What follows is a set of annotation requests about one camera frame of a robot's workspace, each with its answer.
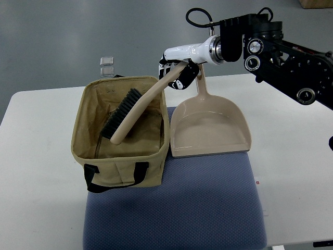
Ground blue textured mat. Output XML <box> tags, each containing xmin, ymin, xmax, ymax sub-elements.
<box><xmin>83</xmin><ymin>106</ymin><xmax>268</xmax><ymax>250</ymax></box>

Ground wooden box corner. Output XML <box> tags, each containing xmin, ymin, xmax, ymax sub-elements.
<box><xmin>299</xmin><ymin>0</ymin><xmax>333</xmax><ymax>9</ymax></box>

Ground upper clear floor marker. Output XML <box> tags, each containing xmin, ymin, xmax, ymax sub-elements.
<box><xmin>100</xmin><ymin>56</ymin><xmax>113</xmax><ymax>66</ymax></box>

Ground beige plastic dustpan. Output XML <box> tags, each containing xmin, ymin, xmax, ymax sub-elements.
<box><xmin>170</xmin><ymin>65</ymin><xmax>252</xmax><ymax>157</ymax></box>

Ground clear floor marker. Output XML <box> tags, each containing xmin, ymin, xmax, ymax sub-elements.
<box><xmin>100</xmin><ymin>56</ymin><xmax>113</xmax><ymax>66</ymax></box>
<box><xmin>100</xmin><ymin>67</ymin><xmax>114</xmax><ymax>77</ymax></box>

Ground beige broom black bristles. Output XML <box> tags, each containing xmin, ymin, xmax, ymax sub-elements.
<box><xmin>100</xmin><ymin>62</ymin><xmax>186</xmax><ymax>145</ymax></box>

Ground yellow fabric bag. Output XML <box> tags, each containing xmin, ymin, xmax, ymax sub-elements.
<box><xmin>71</xmin><ymin>76</ymin><xmax>170</xmax><ymax>193</ymax></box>

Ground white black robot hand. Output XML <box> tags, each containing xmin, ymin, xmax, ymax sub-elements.
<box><xmin>159</xmin><ymin>35</ymin><xmax>224</xmax><ymax>90</ymax></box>

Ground lower clear floor marker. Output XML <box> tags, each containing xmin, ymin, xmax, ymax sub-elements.
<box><xmin>100</xmin><ymin>67</ymin><xmax>114</xmax><ymax>77</ymax></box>

